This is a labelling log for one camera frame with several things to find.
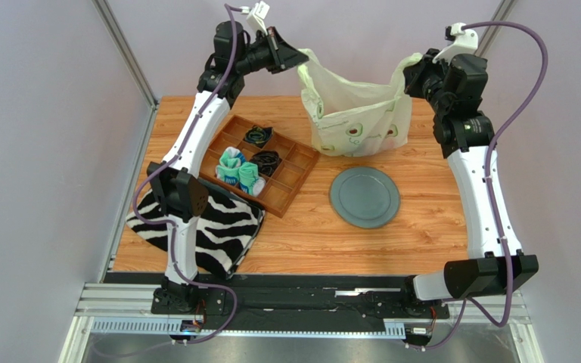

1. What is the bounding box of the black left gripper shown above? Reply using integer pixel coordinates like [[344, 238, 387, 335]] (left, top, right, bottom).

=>
[[235, 28, 308, 77]]

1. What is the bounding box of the pale green plastic bag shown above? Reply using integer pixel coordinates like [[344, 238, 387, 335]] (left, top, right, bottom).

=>
[[297, 48, 423, 157]]

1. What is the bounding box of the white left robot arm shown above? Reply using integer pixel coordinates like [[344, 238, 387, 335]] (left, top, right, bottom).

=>
[[147, 21, 309, 306]]

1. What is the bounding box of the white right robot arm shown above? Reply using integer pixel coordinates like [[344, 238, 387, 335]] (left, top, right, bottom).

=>
[[403, 48, 539, 301]]

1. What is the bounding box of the dark blue patterned sock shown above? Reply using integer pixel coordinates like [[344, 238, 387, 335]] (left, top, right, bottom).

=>
[[244, 126, 274, 148]]

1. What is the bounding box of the wooden compartment tray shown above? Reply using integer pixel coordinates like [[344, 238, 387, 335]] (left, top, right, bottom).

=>
[[200, 116, 319, 218]]

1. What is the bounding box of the black rolled sock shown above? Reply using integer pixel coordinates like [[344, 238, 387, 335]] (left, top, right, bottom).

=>
[[250, 150, 281, 177]]

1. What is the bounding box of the teal white sock pair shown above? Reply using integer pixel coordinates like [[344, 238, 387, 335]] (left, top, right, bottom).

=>
[[215, 147, 266, 197]]

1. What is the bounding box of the grey blue plate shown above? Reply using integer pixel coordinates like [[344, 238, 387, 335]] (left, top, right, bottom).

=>
[[328, 166, 402, 229]]

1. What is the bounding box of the zebra striped cloth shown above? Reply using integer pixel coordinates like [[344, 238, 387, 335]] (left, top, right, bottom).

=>
[[126, 179, 266, 280]]

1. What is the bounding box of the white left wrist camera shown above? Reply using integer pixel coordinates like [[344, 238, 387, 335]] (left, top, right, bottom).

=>
[[239, 1, 270, 36]]

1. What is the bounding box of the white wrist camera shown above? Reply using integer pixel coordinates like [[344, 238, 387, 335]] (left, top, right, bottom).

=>
[[239, 1, 270, 36], [433, 23, 479, 64]]

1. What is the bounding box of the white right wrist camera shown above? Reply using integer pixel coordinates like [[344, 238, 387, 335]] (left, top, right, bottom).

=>
[[433, 23, 479, 64]]

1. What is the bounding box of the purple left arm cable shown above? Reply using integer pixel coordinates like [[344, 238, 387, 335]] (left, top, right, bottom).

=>
[[132, 4, 238, 346]]

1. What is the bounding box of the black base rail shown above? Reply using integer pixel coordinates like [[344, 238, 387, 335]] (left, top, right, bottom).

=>
[[151, 274, 450, 334]]

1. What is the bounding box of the aluminium frame rail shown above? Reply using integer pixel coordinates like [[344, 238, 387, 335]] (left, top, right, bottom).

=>
[[59, 272, 543, 362]]

